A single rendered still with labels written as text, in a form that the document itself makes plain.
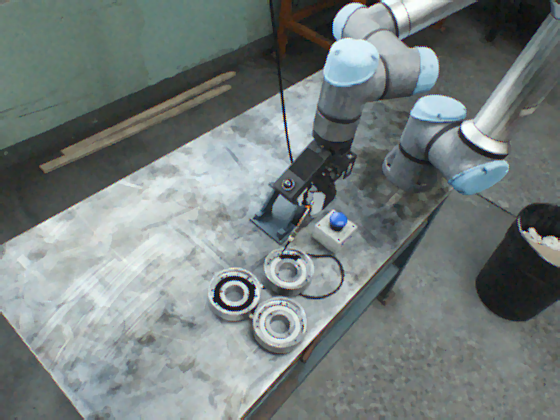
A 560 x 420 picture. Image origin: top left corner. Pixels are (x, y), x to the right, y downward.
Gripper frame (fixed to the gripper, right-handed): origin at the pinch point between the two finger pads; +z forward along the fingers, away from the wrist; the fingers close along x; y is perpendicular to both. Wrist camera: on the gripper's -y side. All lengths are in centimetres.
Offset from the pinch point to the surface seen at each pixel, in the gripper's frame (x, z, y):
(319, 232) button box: -1.8, 9.8, 5.0
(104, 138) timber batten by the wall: 146, 92, 29
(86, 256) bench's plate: 28.8, 13.1, -35.0
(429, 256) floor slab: -15, 93, 96
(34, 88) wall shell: 158, 59, 7
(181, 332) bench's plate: 1.9, 13.1, -31.6
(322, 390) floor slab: -18, 93, 12
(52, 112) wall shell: 158, 74, 12
